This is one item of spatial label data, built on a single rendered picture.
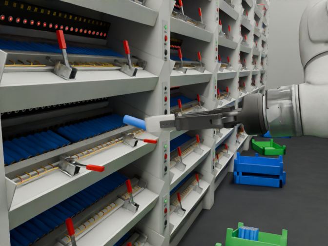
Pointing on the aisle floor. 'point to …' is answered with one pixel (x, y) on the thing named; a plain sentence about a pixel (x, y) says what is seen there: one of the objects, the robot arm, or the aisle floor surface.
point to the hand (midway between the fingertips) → (164, 123)
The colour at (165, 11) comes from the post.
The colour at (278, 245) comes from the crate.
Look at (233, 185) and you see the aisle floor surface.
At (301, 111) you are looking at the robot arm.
